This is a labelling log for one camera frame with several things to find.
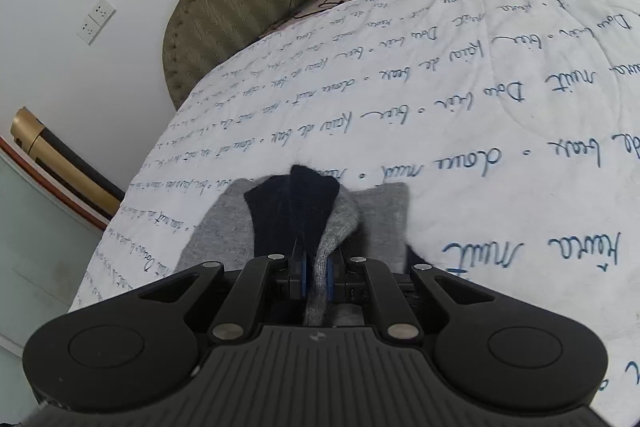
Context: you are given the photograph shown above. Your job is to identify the white wall socket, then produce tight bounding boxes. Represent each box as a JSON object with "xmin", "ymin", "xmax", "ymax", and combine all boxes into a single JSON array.
[{"xmin": 77, "ymin": 0, "xmax": 116, "ymax": 46}]

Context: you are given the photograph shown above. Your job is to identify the grey and navy sweater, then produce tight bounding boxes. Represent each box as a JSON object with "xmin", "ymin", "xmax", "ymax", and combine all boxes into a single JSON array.
[{"xmin": 176, "ymin": 165, "xmax": 420, "ymax": 327}]

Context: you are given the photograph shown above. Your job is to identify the white quilt with blue script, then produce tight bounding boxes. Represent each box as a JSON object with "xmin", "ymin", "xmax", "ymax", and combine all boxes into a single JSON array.
[{"xmin": 74, "ymin": 0, "xmax": 639, "ymax": 426}]

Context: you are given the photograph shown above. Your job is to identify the gold black rolled tube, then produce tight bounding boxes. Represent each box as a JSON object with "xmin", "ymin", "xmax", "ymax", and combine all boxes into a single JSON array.
[{"xmin": 10, "ymin": 107, "xmax": 125, "ymax": 219}]

